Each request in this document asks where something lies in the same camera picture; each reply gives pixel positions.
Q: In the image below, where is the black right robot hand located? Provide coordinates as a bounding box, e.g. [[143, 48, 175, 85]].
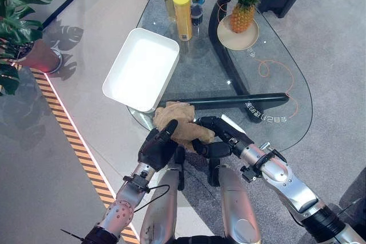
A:
[[192, 114, 255, 159]]

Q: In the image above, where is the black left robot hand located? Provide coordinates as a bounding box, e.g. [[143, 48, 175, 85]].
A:
[[138, 119, 178, 173]]

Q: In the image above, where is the tan cloth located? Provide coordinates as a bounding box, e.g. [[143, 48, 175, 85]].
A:
[[153, 100, 216, 151]]

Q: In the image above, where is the white rectangular plastic basket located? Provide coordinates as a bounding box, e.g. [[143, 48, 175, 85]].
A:
[[102, 27, 181, 113]]

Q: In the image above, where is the dark left robot foot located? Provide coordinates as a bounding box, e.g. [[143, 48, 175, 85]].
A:
[[174, 146, 186, 191]]

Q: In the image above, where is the dark robot foot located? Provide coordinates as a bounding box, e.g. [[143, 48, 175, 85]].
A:
[[174, 146, 186, 191], [208, 157, 221, 187]]

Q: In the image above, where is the dark right robot foot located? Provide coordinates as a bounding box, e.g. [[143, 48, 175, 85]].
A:
[[208, 157, 221, 187]]

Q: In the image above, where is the silver left robot leg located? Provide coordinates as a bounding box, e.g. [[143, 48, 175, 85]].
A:
[[139, 167, 180, 244]]

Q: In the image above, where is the silver robot leg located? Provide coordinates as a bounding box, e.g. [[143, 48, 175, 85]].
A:
[[218, 165, 261, 244], [139, 167, 180, 244]]

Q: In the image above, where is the silver right robot leg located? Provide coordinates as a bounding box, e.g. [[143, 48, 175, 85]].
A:
[[218, 165, 261, 244]]

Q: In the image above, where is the yellow black hazard tape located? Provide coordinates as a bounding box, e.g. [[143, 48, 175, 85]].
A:
[[0, 37, 141, 244]]

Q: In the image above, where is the round beige plate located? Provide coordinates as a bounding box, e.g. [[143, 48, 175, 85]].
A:
[[216, 15, 260, 51]]

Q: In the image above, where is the small dark cup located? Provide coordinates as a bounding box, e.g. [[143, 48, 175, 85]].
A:
[[190, 3, 204, 26]]

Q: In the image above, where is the pineapple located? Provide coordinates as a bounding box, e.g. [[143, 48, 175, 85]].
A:
[[229, 0, 263, 34]]

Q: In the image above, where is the yellow chips can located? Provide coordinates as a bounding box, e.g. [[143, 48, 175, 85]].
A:
[[172, 0, 193, 42]]

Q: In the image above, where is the pink plant pot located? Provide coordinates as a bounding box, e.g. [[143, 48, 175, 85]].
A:
[[16, 39, 62, 74]]

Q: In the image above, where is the green monstera plant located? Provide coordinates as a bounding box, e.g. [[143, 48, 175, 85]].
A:
[[0, 0, 61, 97]]

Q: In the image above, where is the black table frame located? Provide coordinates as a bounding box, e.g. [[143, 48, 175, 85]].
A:
[[158, 0, 291, 125]]

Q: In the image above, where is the orange cable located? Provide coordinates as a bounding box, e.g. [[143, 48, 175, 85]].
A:
[[215, 0, 300, 119]]

